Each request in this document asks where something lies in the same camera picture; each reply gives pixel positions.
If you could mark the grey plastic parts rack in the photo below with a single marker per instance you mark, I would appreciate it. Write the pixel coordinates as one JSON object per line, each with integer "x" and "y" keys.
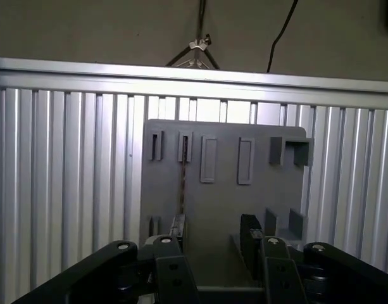
{"x": 219, "y": 196}

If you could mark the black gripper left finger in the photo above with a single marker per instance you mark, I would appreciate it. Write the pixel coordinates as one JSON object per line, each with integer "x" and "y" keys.
{"x": 168, "y": 272}

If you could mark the RAM stick with blue label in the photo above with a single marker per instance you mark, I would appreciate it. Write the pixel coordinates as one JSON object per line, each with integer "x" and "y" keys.
{"x": 183, "y": 183}

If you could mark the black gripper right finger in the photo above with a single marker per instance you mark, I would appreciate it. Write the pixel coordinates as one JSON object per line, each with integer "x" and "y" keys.
{"x": 279, "y": 272}

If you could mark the metal tripod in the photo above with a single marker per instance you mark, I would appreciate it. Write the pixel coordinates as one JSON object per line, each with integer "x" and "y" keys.
{"x": 198, "y": 47}

